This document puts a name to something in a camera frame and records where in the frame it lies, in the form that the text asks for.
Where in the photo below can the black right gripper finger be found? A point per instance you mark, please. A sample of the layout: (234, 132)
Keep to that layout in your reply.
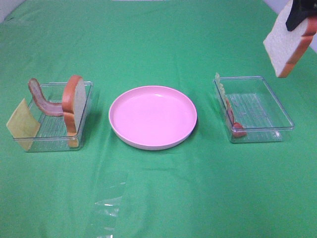
(300, 10)

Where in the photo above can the bread slice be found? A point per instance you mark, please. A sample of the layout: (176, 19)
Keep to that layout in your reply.
(73, 104)
(285, 47)

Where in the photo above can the green lettuce leaf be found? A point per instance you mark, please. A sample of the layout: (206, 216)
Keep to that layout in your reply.
(221, 89)

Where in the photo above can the pink ham strip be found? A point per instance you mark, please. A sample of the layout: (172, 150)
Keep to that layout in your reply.
(236, 126)

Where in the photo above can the wavy bacon strip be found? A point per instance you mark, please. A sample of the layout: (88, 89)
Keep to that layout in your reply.
(48, 108)

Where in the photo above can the clear right plastic container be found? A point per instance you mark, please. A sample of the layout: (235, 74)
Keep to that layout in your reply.
(256, 107)

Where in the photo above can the clear plastic container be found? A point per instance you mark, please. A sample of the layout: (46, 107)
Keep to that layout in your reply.
(52, 135)
(256, 107)

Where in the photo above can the pink round plate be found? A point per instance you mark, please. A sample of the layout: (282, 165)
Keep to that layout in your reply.
(152, 117)

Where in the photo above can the green tablecloth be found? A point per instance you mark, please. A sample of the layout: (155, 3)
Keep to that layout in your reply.
(206, 187)

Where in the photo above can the clear tape patch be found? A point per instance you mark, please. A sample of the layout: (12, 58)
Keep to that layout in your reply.
(107, 203)

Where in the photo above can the clear left plastic container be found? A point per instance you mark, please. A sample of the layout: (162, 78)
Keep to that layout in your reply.
(52, 135)

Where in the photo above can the yellow cheese slice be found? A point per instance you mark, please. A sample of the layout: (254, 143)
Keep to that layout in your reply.
(23, 126)

